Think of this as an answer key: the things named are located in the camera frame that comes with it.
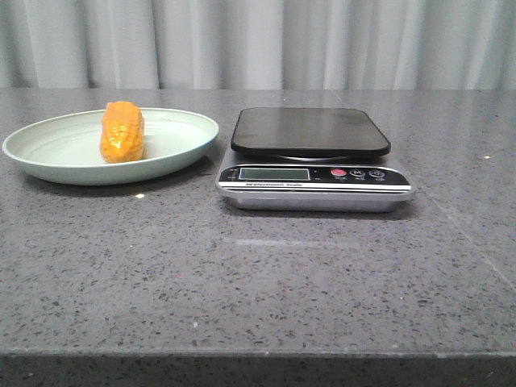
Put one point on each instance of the orange corn cob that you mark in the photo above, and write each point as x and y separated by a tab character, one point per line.
122	138

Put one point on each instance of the black silver kitchen scale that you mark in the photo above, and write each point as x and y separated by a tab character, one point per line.
311	159

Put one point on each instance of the pale green round plate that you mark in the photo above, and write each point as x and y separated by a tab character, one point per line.
66	149

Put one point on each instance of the white pleated curtain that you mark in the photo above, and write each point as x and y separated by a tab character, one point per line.
258	44

